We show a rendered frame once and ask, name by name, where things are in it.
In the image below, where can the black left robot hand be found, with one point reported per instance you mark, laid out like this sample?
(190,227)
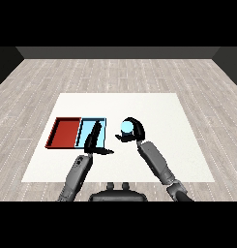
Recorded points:
(91,138)

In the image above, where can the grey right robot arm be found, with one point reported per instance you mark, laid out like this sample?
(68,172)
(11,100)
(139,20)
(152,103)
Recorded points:
(158,163)

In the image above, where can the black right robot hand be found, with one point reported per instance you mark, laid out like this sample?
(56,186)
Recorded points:
(138,130)

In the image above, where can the light blue shallow open box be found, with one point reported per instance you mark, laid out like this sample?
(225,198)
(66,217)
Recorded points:
(85,130)

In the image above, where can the red shallow open box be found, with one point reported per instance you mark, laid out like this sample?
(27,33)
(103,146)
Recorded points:
(64,132)

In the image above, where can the dark grey robot body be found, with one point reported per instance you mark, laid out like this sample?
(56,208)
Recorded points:
(118,194)

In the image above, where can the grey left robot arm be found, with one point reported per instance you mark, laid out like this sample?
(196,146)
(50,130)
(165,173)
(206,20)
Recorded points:
(75,176)

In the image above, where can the small blue can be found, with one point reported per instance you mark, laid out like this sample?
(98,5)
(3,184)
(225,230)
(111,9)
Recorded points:
(126,127)

